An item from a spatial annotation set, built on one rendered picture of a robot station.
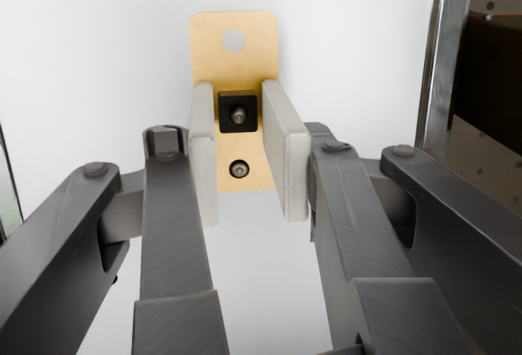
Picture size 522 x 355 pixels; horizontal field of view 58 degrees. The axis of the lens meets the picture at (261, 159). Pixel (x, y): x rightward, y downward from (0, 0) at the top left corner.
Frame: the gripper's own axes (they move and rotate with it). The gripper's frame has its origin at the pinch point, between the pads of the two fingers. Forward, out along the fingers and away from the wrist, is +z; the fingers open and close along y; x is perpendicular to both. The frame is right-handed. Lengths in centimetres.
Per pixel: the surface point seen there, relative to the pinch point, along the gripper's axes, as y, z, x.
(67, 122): -7.6, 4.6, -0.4
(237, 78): 0.1, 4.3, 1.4
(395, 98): 7.5, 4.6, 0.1
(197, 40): -1.6, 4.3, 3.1
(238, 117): 0.0, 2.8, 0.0
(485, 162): 32, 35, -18
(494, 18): 15.0, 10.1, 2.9
